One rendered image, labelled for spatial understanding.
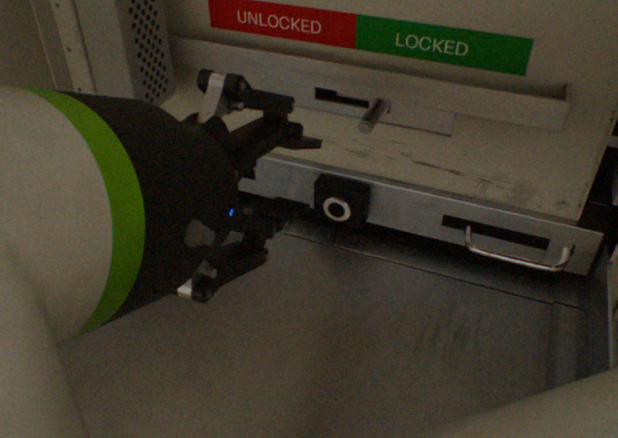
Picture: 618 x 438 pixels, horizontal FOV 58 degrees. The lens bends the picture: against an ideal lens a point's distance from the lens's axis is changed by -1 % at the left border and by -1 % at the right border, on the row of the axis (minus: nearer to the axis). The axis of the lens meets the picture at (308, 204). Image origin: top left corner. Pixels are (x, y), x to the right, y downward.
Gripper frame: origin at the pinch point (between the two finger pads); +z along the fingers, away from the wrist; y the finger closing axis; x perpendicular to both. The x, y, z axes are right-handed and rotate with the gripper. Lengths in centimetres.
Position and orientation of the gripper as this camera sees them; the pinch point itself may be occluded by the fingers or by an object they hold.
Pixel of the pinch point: (286, 175)
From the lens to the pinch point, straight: 45.1
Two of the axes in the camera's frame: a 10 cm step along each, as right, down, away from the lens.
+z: 3.1, -1.1, 9.4
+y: -1.8, 9.7, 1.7
